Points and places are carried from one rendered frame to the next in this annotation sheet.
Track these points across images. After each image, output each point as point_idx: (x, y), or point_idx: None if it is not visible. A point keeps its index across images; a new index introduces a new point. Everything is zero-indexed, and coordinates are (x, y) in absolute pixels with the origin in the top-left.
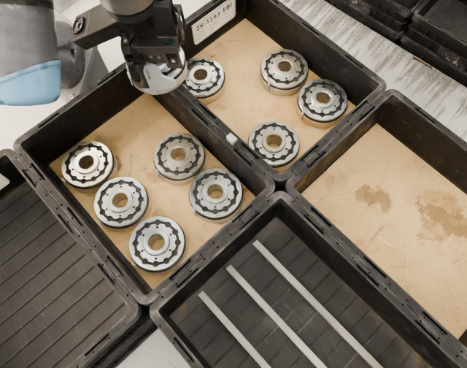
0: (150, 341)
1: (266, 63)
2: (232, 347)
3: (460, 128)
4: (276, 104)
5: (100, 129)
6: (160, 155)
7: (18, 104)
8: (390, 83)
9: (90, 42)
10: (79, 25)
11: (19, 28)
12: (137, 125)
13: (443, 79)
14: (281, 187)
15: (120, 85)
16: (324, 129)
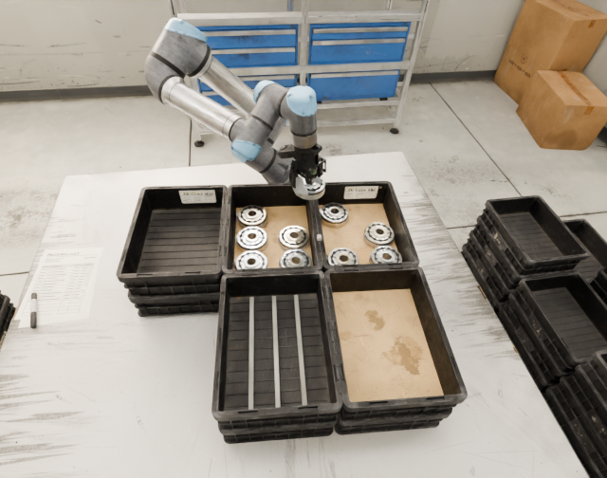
0: (213, 317)
1: (372, 226)
2: (245, 329)
3: (476, 340)
4: (362, 248)
5: (270, 208)
6: (285, 230)
7: (237, 151)
8: (450, 289)
9: (283, 156)
10: (284, 147)
11: (254, 128)
12: (287, 216)
13: (487, 308)
14: None
15: (293, 192)
16: None
